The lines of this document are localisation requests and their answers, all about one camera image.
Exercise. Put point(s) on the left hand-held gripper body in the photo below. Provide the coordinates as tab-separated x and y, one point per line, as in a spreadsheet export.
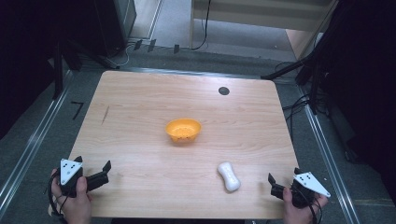
71	169

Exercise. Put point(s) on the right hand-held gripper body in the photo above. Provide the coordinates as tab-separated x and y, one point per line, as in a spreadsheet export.
306	185

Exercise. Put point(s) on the person's right hand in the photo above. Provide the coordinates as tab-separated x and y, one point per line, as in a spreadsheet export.
295	213

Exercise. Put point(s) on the person's left hand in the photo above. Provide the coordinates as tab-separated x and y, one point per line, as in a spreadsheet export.
76	205

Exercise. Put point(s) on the white bone-shaped object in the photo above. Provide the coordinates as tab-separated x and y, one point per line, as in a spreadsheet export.
229	180

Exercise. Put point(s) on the orange plastic bowl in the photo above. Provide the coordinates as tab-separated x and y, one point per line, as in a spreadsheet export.
183	129

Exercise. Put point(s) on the black metal stand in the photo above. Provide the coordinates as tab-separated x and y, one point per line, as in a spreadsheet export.
58	71
289	69

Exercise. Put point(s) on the black cabinet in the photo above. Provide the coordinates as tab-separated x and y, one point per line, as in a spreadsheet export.
115	25

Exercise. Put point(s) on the aluminium floor rail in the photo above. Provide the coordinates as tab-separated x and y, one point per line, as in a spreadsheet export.
330	161
31	146
199	73

